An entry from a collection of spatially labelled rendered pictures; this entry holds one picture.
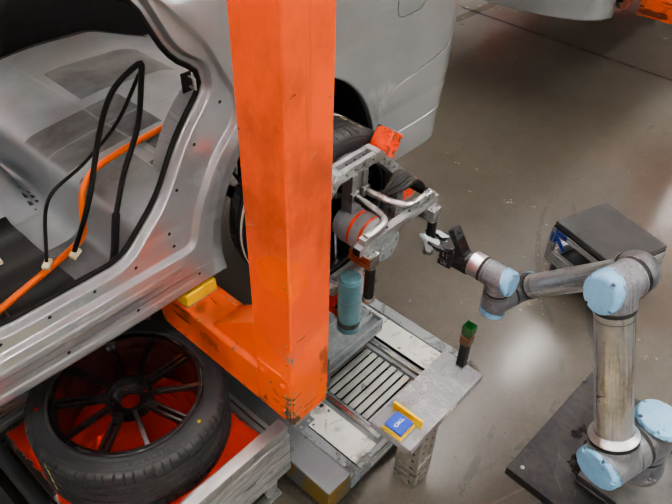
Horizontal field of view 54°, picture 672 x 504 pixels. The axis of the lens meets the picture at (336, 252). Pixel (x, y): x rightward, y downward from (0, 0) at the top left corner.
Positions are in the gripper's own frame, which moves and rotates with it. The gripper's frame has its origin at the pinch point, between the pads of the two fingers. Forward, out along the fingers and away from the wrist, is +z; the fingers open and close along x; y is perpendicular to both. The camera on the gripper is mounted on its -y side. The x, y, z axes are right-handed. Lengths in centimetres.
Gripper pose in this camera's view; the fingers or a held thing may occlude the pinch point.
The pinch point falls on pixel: (425, 231)
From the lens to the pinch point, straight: 240.0
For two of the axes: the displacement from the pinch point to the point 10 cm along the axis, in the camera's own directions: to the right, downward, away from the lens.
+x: 6.7, -4.7, 5.7
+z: -7.4, -4.5, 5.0
